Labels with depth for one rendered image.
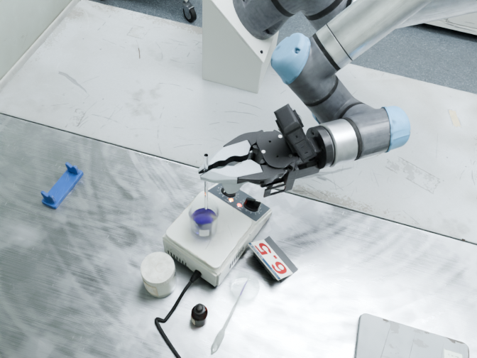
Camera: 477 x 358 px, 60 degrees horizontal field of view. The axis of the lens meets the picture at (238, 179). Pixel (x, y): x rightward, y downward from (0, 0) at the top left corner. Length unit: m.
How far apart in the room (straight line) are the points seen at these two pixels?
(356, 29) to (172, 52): 0.63
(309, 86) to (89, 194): 0.51
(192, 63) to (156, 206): 0.45
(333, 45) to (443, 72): 2.26
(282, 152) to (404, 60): 2.31
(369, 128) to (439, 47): 2.44
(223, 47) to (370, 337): 0.71
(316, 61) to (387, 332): 0.50
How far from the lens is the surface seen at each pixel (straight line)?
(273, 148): 0.65
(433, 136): 1.16
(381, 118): 0.73
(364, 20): 0.72
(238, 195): 0.86
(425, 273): 0.94
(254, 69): 1.06
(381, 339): 0.84
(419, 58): 2.97
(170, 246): 0.78
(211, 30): 1.03
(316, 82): 0.73
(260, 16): 1.02
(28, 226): 0.94
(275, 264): 0.82
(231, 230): 0.77
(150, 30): 1.30
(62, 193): 0.94
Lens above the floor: 1.67
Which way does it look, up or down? 56 degrees down
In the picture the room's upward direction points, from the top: 7 degrees clockwise
